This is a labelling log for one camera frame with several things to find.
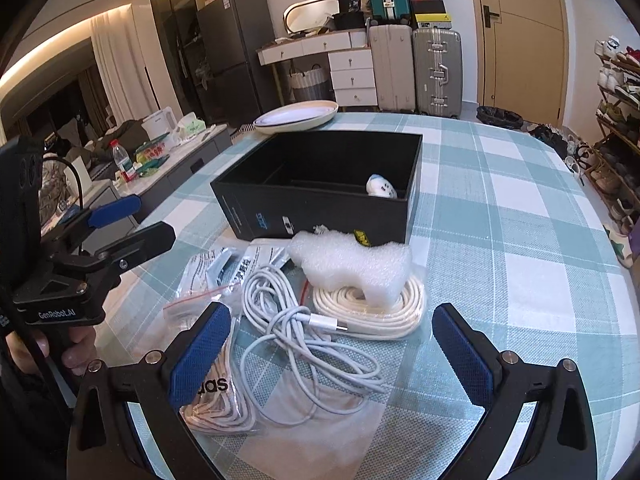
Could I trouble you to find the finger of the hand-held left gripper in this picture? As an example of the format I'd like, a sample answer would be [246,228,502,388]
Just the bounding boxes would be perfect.
[42,194,142,261]
[49,221,177,289]

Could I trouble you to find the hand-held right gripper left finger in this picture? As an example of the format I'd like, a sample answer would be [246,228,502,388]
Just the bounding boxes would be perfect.
[67,302,233,480]

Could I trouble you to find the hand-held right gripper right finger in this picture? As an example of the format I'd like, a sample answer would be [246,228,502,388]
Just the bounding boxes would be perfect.
[432,302,598,480]

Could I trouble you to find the clear zip bag of laces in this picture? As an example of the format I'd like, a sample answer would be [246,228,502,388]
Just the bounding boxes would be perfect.
[164,280,261,433]

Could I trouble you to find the clear bag with leaflet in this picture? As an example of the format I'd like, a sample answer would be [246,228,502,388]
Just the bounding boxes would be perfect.
[181,247,237,306]

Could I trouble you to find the cream cable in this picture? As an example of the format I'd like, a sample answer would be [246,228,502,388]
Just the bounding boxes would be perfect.
[312,272,427,341]

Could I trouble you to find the white charging cable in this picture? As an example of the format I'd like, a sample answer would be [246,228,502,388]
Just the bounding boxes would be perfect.
[241,265,388,428]

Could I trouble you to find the white printed packet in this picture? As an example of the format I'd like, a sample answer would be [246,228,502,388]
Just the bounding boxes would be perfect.
[222,237,302,291]

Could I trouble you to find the white foam piece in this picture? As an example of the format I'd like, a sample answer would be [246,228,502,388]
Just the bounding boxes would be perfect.
[289,230,413,308]

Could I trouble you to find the black cardboard box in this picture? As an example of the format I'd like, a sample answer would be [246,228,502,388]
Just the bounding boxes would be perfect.
[210,132,425,251]

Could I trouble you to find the person's left hand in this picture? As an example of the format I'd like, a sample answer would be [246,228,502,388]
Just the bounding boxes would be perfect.
[5,327,101,380]

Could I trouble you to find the red-capped water bottle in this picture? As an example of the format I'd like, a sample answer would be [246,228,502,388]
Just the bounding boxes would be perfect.
[109,139,137,183]

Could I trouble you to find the printed plastic bag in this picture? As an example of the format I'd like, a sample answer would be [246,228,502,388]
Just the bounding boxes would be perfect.
[135,137,172,172]

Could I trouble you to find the dark clothes pile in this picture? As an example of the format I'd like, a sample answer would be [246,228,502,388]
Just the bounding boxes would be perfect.
[95,120,151,162]

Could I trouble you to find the white electric kettle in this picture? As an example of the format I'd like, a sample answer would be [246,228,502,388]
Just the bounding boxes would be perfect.
[141,106,178,148]

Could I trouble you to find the grey side cabinet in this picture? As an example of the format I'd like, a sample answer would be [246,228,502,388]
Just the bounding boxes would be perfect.
[95,122,233,226]

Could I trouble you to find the green tissue pack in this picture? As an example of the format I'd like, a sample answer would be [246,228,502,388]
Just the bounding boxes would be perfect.
[175,114,207,138]

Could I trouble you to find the white curtain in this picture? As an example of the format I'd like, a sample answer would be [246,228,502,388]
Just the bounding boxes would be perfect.
[92,5,151,126]

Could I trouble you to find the tall black cabinet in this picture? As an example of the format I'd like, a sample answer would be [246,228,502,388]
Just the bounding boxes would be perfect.
[148,0,211,126]

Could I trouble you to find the green and white slipper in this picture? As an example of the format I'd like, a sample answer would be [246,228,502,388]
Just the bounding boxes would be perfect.
[602,225,634,268]

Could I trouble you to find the small white blue-spotted toy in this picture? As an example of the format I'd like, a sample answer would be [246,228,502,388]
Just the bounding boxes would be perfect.
[366,174,398,200]

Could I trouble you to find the cream oval plate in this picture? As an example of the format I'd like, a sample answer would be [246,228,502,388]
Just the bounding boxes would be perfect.
[252,100,340,136]

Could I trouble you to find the grey refrigerator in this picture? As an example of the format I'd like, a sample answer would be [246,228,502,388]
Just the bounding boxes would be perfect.
[196,0,281,121]

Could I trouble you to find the woven laundry basket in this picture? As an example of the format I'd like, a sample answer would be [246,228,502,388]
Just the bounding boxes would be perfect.
[288,65,331,103]

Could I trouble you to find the pile of loose shoes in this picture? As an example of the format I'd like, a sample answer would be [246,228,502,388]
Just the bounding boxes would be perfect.
[527,122,587,173]

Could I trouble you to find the bin with black bag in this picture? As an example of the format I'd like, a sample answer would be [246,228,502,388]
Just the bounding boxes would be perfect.
[476,105,523,131]

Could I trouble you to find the white dressing table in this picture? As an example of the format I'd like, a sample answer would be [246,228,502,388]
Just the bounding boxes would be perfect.
[256,30,378,108]

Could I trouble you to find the metal shoe rack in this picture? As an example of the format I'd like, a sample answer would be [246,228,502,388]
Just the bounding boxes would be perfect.
[582,37,640,241]

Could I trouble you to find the oval mirror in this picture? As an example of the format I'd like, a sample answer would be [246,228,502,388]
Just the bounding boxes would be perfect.
[283,0,371,33]

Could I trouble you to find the silver suitcase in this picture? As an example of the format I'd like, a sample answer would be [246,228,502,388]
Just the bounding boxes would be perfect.
[412,27,463,118]

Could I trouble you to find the beige suitcase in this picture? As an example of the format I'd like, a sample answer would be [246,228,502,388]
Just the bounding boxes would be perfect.
[368,22,417,113]

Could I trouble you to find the black paper bag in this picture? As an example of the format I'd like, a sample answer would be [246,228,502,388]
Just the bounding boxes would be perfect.
[332,0,364,31]

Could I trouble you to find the rows of racked shoes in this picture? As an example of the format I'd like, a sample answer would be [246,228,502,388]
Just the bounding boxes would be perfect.
[585,37,640,236]

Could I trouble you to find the tan door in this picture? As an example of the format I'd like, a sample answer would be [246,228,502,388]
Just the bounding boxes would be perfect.
[472,0,566,121]

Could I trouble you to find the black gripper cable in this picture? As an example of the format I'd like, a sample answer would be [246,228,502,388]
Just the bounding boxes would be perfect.
[44,157,85,206]

